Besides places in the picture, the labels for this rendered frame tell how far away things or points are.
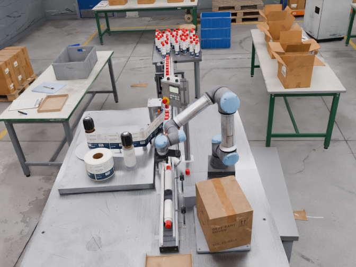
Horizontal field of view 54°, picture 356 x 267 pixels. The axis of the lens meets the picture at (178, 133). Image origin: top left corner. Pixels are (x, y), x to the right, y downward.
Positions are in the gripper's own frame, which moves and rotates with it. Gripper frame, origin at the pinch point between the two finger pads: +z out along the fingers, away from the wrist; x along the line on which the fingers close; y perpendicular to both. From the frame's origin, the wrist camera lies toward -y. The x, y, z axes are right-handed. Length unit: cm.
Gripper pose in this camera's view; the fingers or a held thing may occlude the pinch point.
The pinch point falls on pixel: (168, 161)
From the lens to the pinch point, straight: 244.1
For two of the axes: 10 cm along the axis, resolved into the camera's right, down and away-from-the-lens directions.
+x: 0.5, 8.9, -4.5
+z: 0.5, 4.5, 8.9
